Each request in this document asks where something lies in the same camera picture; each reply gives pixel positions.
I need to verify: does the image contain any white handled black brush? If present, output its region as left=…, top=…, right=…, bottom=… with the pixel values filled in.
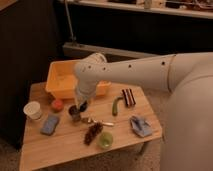
left=78, top=101, right=88, bottom=112

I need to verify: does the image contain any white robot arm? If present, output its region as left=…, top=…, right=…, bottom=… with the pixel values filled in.
left=74, top=52, right=213, bottom=171

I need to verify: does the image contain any orange plastic tray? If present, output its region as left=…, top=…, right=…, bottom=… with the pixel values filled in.
left=46, top=60, right=111, bottom=99

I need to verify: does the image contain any small metal can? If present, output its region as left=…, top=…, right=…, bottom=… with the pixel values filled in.
left=68, top=105, right=81, bottom=122

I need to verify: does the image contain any orange round fruit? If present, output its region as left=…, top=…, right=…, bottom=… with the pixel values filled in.
left=51, top=99, right=64, bottom=112

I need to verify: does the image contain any metal clip tool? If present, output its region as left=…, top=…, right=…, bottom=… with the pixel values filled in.
left=81, top=117, right=114, bottom=127

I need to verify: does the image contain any green cucumber toy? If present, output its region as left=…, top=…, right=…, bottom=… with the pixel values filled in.
left=112, top=96, right=123, bottom=116

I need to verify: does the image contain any dark red grape bunch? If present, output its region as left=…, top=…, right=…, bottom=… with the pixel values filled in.
left=84, top=122, right=103, bottom=145

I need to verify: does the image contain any blue sponge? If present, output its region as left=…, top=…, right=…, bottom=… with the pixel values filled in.
left=40, top=115, right=59, bottom=136

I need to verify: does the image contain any wooden table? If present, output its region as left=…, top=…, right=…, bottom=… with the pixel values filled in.
left=19, top=82, right=162, bottom=171

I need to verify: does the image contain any brown striped block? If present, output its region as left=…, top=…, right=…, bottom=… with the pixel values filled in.
left=122, top=88, right=136, bottom=107

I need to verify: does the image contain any white paper cup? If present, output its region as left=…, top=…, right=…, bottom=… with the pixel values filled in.
left=23, top=101, right=42, bottom=120

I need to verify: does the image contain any blue crumpled cloth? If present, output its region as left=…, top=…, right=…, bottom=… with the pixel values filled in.
left=130, top=116, right=153, bottom=137

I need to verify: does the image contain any grey shelf rail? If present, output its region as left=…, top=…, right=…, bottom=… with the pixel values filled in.
left=62, top=42, right=153, bottom=58

